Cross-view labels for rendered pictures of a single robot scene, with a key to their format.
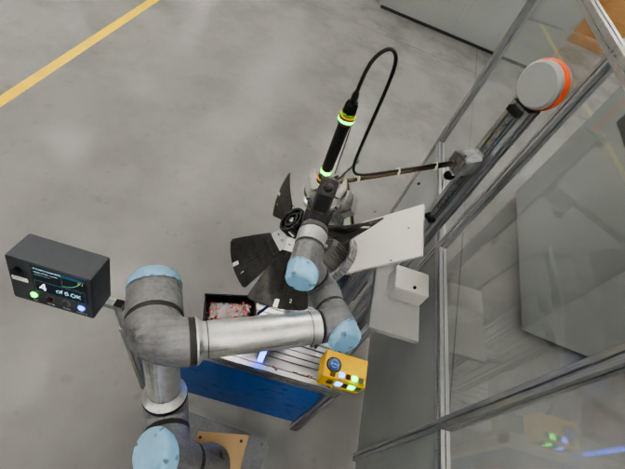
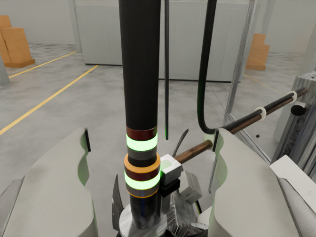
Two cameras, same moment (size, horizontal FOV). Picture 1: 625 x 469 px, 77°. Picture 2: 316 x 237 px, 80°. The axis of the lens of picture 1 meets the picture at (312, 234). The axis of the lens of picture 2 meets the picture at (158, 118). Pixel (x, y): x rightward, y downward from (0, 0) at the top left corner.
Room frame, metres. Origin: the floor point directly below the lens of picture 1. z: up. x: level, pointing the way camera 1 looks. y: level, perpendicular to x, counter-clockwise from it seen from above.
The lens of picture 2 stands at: (0.71, 0.01, 1.73)
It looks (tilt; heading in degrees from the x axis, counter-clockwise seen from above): 28 degrees down; 3
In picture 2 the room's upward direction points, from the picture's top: 2 degrees clockwise
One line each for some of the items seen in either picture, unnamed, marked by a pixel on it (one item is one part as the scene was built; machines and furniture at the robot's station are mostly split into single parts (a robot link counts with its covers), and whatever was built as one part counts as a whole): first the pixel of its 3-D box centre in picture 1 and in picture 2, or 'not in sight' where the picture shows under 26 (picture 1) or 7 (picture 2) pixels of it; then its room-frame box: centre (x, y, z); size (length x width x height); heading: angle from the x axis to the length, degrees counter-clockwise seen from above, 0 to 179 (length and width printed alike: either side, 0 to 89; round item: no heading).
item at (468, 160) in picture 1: (465, 162); (311, 87); (1.31, -0.43, 1.55); 0.10 x 0.07 x 0.08; 132
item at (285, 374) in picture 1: (232, 359); not in sight; (0.52, 0.09, 0.82); 0.90 x 0.04 x 0.08; 97
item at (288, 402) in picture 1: (226, 384); not in sight; (0.52, 0.09, 0.45); 0.82 x 0.01 x 0.66; 97
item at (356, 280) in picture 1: (337, 308); not in sight; (1.06, -0.28, 0.57); 0.09 x 0.04 x 1.15; 7
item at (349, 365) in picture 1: (341, 372); not in sight; (0.57, -0.30, 1.02); 0.16 x 0.10 x 0.11; 97
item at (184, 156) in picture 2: (398, 172); (260, 115); (1.09, -0.19, 1.55); 0.54 x 0.01 x 0.01; 132
